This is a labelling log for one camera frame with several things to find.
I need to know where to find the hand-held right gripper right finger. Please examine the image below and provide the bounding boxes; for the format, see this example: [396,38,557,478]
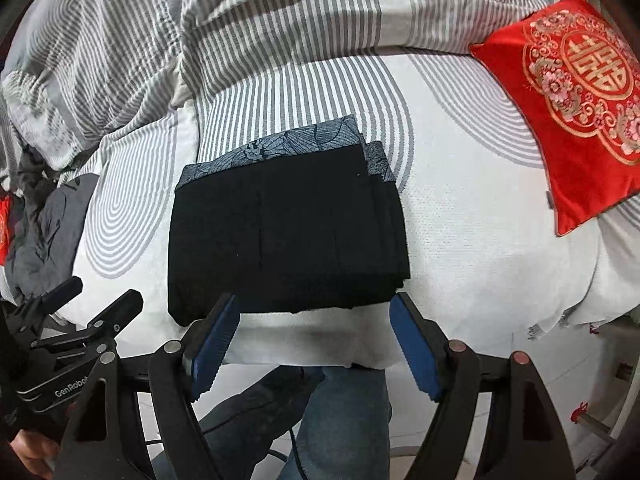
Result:
[389,291,582,480]

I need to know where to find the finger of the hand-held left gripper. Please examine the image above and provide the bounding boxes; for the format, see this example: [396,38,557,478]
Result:
[20,276,84,335]
[30,289,145,357]

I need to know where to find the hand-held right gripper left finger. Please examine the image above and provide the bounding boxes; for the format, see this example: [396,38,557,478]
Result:
[52,292,242,480]

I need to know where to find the black pants patterned blue waistband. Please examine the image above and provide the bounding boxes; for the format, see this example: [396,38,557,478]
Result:
[167,114,412,326]

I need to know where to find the person's left hand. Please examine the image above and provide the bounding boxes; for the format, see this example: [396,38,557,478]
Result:
[7,425,65,479]

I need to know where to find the grey clothes pile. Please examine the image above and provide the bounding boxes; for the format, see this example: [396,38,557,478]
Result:
[4,144,102,307]

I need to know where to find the red embroidered pillow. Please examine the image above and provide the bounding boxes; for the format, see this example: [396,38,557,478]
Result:
[0,194,14,268]
[468,0,640,237]

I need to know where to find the white bed sheet grey arcs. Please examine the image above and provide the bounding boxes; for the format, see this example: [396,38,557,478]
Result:
[50,47,640,377]

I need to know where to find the person's legs in blue jeans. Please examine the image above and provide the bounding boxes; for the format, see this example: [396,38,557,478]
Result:
[150,365,394,480]

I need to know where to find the metal rod with red cap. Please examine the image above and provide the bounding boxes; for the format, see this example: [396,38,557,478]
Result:
[573,400,617,444]

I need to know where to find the grey striped quilt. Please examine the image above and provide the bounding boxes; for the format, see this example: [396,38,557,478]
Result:
[0,0,562,188]

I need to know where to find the black cable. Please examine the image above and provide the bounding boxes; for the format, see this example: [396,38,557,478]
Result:
[287,427,307,480]

